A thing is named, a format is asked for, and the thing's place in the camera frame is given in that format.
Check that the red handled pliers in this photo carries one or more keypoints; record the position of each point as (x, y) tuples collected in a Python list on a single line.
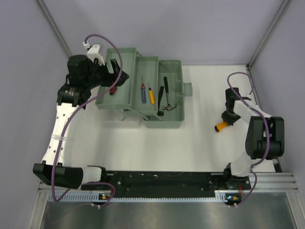
[(113, 90)]

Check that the blue handled screwdriver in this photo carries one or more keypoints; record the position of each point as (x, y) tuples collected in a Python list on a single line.
[(143, 92)]

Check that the grey slotted cable duct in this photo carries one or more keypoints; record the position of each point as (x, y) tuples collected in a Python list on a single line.
[(102, 197)]

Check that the orange handled screwdriver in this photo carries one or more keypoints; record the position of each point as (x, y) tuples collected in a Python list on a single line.
[(152, 99)]

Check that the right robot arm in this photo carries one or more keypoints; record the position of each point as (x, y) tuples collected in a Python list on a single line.
[(265, 138)]

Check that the orange black utility knife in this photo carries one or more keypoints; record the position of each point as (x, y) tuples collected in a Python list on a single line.
[(221, 126)]

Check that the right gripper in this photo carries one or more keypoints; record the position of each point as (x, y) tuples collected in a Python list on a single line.
[(226, 118)]

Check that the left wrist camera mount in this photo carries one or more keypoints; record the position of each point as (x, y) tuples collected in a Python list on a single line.
[(94, 52)]

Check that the small black mallet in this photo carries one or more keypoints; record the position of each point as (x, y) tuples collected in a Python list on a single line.
[(160, 95)]

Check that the claw hammer black handle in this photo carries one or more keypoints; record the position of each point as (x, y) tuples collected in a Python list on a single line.
[(166, 86)]

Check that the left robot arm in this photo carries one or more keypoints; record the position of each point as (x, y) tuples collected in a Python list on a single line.
[(83, 75)]

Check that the translucent green tool box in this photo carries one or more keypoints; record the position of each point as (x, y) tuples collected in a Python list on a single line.
[(154, 92)]

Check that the aluminium frame rail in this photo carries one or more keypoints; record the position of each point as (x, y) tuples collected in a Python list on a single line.
[(275, 182)]

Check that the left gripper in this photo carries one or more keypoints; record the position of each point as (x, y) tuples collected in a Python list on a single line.
[(110, 78)]

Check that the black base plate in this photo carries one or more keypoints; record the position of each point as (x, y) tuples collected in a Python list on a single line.
[(153, 184)]

